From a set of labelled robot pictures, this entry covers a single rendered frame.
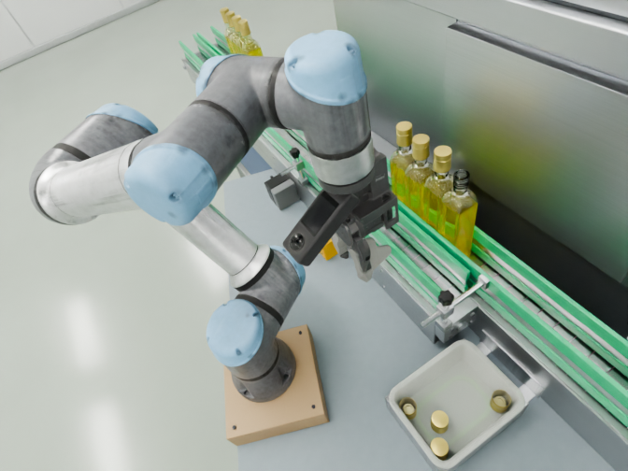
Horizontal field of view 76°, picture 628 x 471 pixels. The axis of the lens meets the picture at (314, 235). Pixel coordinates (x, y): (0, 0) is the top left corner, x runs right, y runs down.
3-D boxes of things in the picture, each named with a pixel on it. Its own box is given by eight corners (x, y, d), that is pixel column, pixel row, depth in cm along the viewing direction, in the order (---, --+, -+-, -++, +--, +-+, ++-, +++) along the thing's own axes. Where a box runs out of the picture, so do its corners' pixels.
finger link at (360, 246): (378, 272, 58) (363, 226, 52) (369, 278, 57) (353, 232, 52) (360, 256, 61) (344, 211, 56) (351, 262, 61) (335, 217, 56)
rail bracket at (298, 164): (311, 185, 123) (301, 150, 113) (291, 196, 122) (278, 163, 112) (305, 178, 126) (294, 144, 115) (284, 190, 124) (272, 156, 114)
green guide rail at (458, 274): (467, 291, 90) (470, 271, 84) (463, 293, 90) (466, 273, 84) (201, 49, 199) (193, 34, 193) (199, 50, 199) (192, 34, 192)
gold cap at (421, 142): (433, 154, 86) (433, 138, 82) (420, 163, 85) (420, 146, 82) (421, 147, 88) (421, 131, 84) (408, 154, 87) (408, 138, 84)
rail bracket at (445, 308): (487, 302, 87) (494, 270, 78) (426, 346, 84) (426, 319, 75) (476, 292, 89) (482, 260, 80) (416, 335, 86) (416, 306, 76)
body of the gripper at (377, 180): (400, 226, 58) (396, 162, 48) (351, 257, 56) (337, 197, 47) (368, 197, 62) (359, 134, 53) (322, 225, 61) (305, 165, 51)
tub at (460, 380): (523, 414, 84) (532, 401, 78) (440, 482, 80) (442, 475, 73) (462, 349, 95) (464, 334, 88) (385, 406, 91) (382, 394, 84)
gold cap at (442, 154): (454, 167, 82) (456, 150, 79) (441, 176, 81) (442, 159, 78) (442, 159, 84) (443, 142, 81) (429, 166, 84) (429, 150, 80)
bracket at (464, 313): (478, 321, 92) (480, 306, 87) (445, 346, 90) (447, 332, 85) (465, 311, 94) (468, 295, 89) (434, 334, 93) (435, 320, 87)
